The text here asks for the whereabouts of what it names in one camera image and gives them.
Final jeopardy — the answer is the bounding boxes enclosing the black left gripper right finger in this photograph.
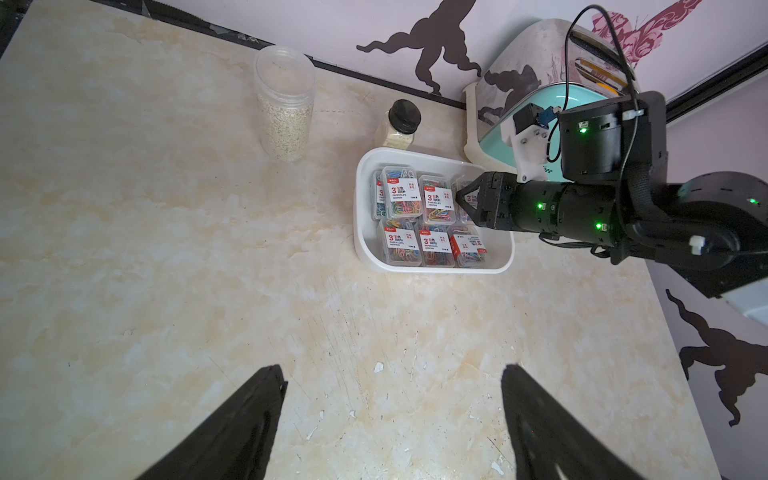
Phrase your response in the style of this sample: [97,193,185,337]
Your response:
[501,364,641,479]

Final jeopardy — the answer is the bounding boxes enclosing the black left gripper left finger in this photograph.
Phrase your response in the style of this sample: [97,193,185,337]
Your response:
[139,365,288,479]

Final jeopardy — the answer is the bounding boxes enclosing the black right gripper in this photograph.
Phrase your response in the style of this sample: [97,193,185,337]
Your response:
[454,171,568,234]

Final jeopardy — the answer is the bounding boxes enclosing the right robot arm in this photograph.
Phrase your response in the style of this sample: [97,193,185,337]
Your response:
[456,91,767,322]

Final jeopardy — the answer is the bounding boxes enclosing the white plastic storage box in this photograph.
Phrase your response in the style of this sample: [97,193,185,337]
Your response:
[354,147,515,275]

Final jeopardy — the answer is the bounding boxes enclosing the black-lidded spice bottle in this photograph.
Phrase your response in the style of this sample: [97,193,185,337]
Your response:
[382,99,422,150]

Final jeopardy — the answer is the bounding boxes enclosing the mint green toaster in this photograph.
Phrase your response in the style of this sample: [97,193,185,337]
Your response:
[464,19,629,182]

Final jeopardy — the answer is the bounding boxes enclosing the clear jar of oats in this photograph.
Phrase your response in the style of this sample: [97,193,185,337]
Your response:
[253,45,316,162]

